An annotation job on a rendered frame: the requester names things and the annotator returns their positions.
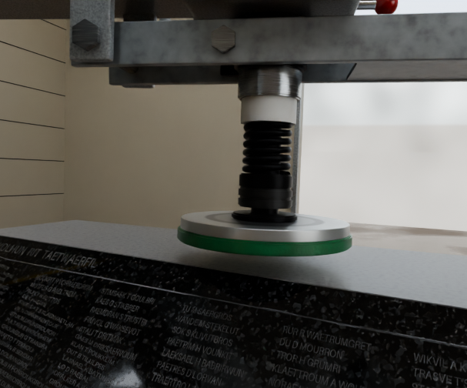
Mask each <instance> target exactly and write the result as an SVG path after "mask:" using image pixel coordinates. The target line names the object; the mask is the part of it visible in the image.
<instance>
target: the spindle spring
mask: <svg viewBox="0 0 467 388"><path fill-rule="evenodd" d="M292 126H293V124H291V123H287V122H266V121H263V122H249V123H247V124H245V125H244V128H243V129H244V130H245V131H246V132H245V133H244V135H243V137H244V139H246V140H245V141H244V142H243V146H244V147H245V148H246V149H244V150H243V151H242V153H243V155H244V156H246V157H245V158H243V159H242V162H243V163H244V164H246V166H243V167H242V171H243V172H247V173H252V171H273V170H280V174H282V175H291V174H290V172H288V171H285V170H288V169H290V168H291V165H290V164H289V163H286V162H288V161H290V160H291V156H290V155H284V154H281V155H273V156H254V155H253V154H262V153H290V152H291V151H292V149H291V147H287V146H281V147H255V148H253V146H263V145H290V144H291V143H292V140H291V139H290V138H262V139H254V137H258V136H291V135H292V131H291V130H287V129H289V128H291V127H292ZM258 128H282V129H264V130H254V129H258ZM254 162H280V164H258V165H253V163H254Z"/></svg>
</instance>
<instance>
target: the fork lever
mask: <svg viewBox="0 0 467 388"><path fill-rule="evenodd" d="M72 43H74V44H76V45H77V46H79V47H80V48H82V49H84V50H85V51H87V52H88V51H90V50H91V49H93V48H94V47H95V46H97V45H99V44H100V28H99V27H98V26H97V25H95V24H93V23H91V22H90V21H88V20H87V19H85V18H84V19H83V20H81V21H80V22H79V23H77V24H76V25H74V26H72ZM278 64H308V67H307V70H306V71H305V72H304V73H303V74H302V83H378V82H467V12H433V13H406V14H380V15H327V16H301V17H274V18H222V19H195V20H168V21H142V22H115V25H114V59H113V61H112V62H74V61H72V60H71V65H72V66H74V67H76V68H81V67H108V83H109V84H110V85H224V84H238V81H239V77H223V76H221V74H220V67H221V65H278Z"/></svg>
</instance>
